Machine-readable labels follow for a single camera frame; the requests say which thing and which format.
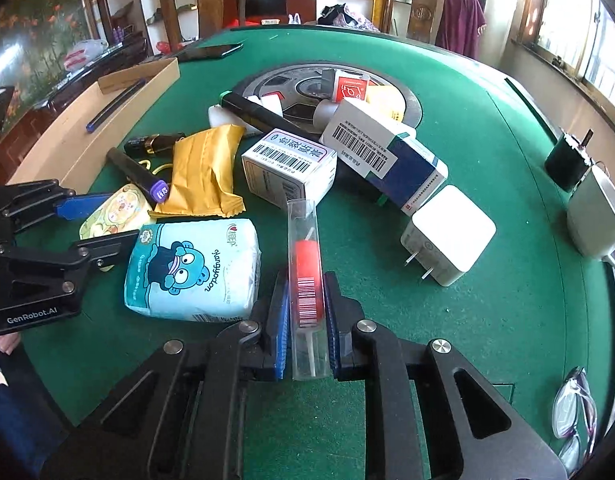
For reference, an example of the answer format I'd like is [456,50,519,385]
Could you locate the eyeglasses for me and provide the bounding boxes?
[550,366,598,477]

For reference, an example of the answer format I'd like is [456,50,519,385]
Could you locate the person's left hand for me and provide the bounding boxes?
[0,333,21,356]

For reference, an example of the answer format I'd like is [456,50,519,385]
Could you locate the white medicine box purple label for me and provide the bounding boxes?
[242,129,338,210]

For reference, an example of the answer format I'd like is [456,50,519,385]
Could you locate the purple-capped black marker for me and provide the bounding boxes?
[106,148,170,204]

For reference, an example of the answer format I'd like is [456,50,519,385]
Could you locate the maroon cloth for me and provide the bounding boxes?
[435,0,486,58]

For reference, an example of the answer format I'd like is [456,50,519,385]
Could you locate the black smartphone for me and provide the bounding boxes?
[175,42,244,63]

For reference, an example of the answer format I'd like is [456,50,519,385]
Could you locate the white power adapter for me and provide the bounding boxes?
[401,185,496,287]

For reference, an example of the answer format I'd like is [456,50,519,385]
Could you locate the yellow-green cartoon tin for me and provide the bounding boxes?
[79,183,156,240]

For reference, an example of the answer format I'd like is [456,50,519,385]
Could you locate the blue cartoon tissue pack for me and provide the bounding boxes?
[124,219,261,323]

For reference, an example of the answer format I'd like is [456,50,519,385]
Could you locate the black cylindrical motor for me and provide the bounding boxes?
[544,129,594,193]

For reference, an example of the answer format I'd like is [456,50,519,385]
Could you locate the yellow foil snack bag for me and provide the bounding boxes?
[150,125,246,219]

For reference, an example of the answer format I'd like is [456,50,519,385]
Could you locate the black folding table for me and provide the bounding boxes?
[32,32,148,113]

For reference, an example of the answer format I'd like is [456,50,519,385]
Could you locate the grey box red end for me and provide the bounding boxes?
[321,68,369,103]

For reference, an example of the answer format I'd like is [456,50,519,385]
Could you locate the white pill bottle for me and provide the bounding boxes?
[208,93,285,137]
[313,100,339,131]

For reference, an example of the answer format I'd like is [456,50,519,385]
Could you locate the wooden chair with maroon cloth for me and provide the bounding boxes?
[379,0,439,44]

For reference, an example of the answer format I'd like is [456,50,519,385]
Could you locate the black gold lipstick tube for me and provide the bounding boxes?
[123,132,185,157]

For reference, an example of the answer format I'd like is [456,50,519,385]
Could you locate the cardboard box tray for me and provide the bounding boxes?
[6,56,182,196]

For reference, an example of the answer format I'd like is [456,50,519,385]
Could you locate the white red plastic bag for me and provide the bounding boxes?
[64,39,109,73]

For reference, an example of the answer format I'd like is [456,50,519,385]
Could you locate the white ceramic mug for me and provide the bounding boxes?
[567,165,615,269]

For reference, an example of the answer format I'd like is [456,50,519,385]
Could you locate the flower landscape painting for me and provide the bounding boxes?
[0,0,96,126]

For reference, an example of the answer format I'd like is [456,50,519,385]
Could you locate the white and blue medicine box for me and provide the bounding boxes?
[321,98,449,216]

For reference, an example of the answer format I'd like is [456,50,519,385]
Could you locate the pile of clothes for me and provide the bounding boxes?
[317,3,379,32]

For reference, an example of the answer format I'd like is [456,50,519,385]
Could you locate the green-capped black marker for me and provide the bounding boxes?
[220,91,318,141]

